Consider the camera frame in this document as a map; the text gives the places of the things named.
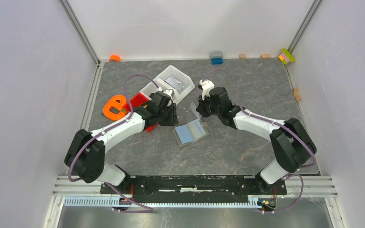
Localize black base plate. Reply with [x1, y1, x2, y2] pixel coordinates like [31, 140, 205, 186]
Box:
[117, 175, 287, 203]

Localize curved wooden piece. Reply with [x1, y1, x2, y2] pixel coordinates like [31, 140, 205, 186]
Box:
[293, 88, 302, 102]

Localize green pink toy bricks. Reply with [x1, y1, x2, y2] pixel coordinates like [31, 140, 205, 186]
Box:
[278, 48, 296, 65]

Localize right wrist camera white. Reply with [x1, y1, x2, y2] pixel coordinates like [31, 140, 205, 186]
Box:
[198, 79, 215, 100]

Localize slotted cable duct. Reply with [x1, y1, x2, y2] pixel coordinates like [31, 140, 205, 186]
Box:
[63, 197, 260, 209]

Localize blue toy brick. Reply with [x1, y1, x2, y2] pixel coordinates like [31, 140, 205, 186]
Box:
[210, 51, 223, 65]

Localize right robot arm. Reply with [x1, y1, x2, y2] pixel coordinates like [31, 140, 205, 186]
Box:
[196, 86, 317, 194]

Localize silver card in bin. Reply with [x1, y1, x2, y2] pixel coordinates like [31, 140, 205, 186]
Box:
[165, 76, 184, 93]

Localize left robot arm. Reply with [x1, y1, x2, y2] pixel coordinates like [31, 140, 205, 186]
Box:
[64, 89, 178, 194]

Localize orange tape dispenser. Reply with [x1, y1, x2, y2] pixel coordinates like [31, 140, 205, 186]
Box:
[103, 95, 127, 121]

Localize clear plastic card sleeve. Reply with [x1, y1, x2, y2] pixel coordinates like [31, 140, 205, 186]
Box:
[190, 102, 202, 122]

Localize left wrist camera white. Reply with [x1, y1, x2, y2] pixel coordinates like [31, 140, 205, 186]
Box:
[163, 89, 174, 103]

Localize small wooden block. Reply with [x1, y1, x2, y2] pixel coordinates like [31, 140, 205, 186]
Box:
[239, 53, 246, 59]

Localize red plastic bin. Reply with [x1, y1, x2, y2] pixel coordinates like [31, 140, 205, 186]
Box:
[123, 93, 159, 133]

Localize orange round piece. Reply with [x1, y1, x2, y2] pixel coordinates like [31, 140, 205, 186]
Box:
[109, 55, 121, 62]

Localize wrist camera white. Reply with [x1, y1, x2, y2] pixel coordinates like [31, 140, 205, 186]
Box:
[163, 89, 174, 103]
[198, 79, 215, 100]

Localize white plastic bin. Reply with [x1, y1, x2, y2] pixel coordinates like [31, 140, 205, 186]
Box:
[153, 65, 195, 105]

